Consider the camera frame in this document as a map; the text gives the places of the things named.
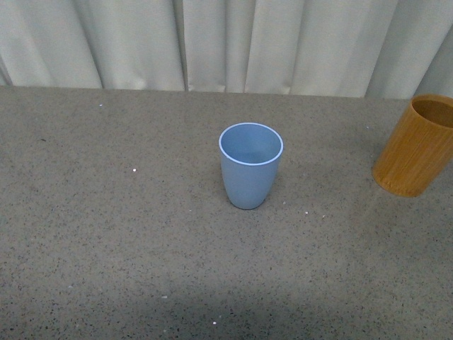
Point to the white curtain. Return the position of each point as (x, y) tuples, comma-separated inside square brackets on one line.
[(387, 49)]

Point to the brown bamboo holder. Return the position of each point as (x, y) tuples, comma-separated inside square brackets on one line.
[(419, 147)]

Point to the blue plastic cup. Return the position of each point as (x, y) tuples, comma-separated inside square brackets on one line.
[(250, 155)]

